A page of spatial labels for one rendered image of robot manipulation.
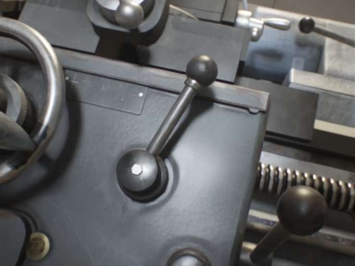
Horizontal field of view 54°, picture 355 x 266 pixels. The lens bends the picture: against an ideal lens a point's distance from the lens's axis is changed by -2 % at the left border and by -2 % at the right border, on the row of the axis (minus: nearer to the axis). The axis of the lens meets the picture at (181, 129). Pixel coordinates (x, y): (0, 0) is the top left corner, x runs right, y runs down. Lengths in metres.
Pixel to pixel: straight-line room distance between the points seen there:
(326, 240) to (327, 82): 0.36
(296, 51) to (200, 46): 0.43
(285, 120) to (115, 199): 0.30
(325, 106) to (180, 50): 0.36
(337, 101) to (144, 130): 0.43
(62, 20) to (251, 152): 0.30
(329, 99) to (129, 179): 0.47
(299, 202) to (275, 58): 0.60
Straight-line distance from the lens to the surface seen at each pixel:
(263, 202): 0.58
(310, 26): 0.81
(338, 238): 0.52
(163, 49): 0.46
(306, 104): 0.60
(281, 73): 0.88
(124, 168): 0.37
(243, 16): 0.69
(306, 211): 0.29
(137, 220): 0.41
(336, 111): 0.73
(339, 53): 0.86
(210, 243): 0.40
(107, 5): 0.43
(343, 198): 0.52
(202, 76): 0.36
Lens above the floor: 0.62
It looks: 15 degrees up
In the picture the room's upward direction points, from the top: 15 degrees clockwise
